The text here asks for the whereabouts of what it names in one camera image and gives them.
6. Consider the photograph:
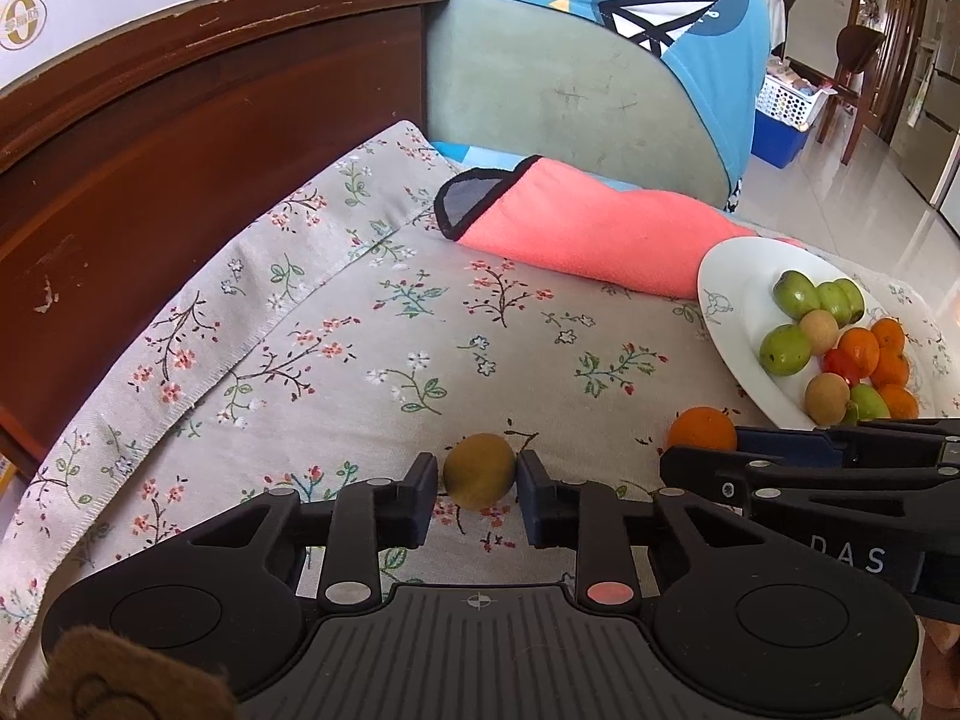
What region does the brown fuzzy cloth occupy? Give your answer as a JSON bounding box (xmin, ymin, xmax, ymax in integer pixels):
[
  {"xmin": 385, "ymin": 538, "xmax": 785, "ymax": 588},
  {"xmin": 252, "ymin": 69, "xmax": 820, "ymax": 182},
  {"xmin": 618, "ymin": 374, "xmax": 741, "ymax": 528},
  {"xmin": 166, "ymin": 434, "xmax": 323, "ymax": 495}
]
[{"xmin": 15, "ymin": 626, "xmax": 237, "ymax": 720}]

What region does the person's right hand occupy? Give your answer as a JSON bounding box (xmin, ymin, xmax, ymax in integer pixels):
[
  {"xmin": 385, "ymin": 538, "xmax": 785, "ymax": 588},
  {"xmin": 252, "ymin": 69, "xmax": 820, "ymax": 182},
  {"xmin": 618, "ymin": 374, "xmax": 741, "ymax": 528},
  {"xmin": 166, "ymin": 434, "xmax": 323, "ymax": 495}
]
[{"xmin": 916, "ymin": 615, "xmax": 960, "ymax": 720}]

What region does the green jujube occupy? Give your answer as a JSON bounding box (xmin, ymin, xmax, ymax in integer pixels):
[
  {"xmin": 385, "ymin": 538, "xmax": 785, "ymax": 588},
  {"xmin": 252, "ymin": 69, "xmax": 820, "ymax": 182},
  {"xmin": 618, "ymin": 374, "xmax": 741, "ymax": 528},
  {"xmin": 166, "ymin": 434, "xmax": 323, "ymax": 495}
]
[
  {"xmin": 775, "ymin": 272, "xmax": 821, "ymax": 318},
  {"xmin": 847, "ymin": 384, "xmax": 891, "ymax": 421},
  {"xmin": 834, "ymin": 277, "xmax": 866, "ymax": 323},
  {"xmin": 759, "ymin": 324, "xmax": 813, "ymax": 377},
  {"xmin": 816, "ymin": 281, "xmax": 852, "ymax": 325}
]

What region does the white printed carton box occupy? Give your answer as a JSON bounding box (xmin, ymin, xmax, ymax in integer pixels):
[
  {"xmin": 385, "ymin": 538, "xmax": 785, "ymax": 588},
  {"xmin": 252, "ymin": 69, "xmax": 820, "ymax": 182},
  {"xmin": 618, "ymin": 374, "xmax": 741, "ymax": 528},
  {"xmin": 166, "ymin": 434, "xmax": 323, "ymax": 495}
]
[{"xmin": 0, "ymin": 0, "xmax": 308, "ymax": 95}]

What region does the refrigerator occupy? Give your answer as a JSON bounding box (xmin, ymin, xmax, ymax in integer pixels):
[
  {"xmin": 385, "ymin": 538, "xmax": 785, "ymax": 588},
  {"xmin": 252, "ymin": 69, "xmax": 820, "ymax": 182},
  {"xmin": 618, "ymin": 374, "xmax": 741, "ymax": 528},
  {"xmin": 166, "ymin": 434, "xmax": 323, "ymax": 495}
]
[{"xmin": 889, "ymin": 37, "xmax": 960, "ymax": 230}]

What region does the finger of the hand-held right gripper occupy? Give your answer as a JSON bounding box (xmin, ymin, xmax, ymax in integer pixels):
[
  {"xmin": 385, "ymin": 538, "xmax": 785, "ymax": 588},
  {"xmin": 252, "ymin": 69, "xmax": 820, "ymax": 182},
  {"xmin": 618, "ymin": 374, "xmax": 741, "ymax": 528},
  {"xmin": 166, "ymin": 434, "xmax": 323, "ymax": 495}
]
[
  {"xmin": 660, "ymin": 446, "xmax": 938, "ymax": 518},
  {"xmin": 735, "ymin": 420, "xmax": 946, "ymax": 466}
]

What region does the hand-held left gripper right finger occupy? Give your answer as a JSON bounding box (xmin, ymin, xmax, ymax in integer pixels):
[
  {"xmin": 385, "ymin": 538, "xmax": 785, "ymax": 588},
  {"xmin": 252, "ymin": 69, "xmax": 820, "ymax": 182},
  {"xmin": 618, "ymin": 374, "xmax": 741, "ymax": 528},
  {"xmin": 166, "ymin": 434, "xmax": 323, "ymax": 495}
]
[{"xmin": 514, "ymin": 448, "xmax": 782, "ymax": 614}]

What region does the pink towel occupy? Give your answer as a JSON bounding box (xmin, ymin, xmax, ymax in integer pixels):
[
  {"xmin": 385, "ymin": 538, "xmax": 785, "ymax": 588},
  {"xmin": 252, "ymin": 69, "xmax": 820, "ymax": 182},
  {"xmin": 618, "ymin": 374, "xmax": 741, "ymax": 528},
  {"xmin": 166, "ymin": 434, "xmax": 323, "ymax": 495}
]
[{"xmin": 433, "ymin": 154, "xmax": 807, "ymax": 301}]

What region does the red cherry tomato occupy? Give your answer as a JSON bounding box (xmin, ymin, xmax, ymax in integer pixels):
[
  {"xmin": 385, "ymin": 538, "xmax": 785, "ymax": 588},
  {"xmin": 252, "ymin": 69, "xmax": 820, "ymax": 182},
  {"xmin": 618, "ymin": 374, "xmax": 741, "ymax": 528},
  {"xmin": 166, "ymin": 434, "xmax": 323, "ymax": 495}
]
[{"xmin": 821, "ymin": 349, "xmax": 863, "ymax": 389}]

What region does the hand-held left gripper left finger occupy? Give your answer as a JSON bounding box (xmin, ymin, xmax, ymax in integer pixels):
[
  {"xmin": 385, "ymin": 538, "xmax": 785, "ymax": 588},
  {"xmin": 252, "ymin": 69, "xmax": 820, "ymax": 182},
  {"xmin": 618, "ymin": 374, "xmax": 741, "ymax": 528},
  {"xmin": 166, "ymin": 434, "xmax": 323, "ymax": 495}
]
[{"xmin": 178, "ymin": 452, "xmax": 441, "ymax": 614}]

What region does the floral tablecloth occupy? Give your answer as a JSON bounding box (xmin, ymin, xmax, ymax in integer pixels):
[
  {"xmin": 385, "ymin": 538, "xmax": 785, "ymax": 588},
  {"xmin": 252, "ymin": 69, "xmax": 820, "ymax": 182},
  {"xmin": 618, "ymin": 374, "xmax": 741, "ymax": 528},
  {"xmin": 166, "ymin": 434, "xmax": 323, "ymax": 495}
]
[{"xmin": 0, "ymin": 118, "xmax": 946, "ymax": 720}]

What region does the blue storage bin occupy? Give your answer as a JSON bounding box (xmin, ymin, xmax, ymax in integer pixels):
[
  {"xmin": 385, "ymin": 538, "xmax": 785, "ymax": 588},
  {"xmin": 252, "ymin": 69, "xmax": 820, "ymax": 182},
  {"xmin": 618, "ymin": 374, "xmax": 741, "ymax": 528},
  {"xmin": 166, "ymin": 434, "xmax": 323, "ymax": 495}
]
[{"xmin": 750, "ymin": 109, "xmax": 811, "ymax": 170}]

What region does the white plastic basket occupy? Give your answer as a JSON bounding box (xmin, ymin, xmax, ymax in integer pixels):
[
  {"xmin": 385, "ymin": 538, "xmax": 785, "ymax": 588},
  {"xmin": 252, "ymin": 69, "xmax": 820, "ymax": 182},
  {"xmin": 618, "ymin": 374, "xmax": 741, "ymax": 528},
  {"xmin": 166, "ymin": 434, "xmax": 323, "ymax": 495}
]
[{"xmin": 754, "ymin": 73, "xmax": 835, "ymax": 128}]

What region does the tan longan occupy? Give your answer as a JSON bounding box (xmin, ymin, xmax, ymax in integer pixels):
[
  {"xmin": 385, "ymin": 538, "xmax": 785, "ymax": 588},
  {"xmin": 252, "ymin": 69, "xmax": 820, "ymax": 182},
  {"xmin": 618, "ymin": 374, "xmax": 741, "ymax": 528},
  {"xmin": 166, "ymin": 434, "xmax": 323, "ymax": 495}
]
[
  {"xmin": 442, "ymin": 433, "xmax": 518, "ymax": 509},
  {"xmin": 805, "ymin": 377, "xmax": 852, "ymax": 425},
  {"xmin": 799, "ymin": 310, "xmax": 839, "ymax": 353}
]

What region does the wooden chair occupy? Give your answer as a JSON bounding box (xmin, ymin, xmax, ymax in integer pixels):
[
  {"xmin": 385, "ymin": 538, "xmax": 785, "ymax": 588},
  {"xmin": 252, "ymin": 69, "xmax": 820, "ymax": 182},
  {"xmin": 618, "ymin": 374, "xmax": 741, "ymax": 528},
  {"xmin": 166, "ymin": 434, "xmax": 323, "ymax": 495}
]
[{"xmin": 816, "ymin": 24, "xmax": 890, "ymax": 166}]

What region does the white plate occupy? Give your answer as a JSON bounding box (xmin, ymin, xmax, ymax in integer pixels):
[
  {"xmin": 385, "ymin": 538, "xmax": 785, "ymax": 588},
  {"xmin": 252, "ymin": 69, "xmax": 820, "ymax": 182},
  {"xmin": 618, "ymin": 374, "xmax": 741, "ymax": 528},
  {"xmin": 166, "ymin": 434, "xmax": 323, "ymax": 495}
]
[{"xmin": 697, "ymin": 236, "xmax": 935, "ymax": 432}]

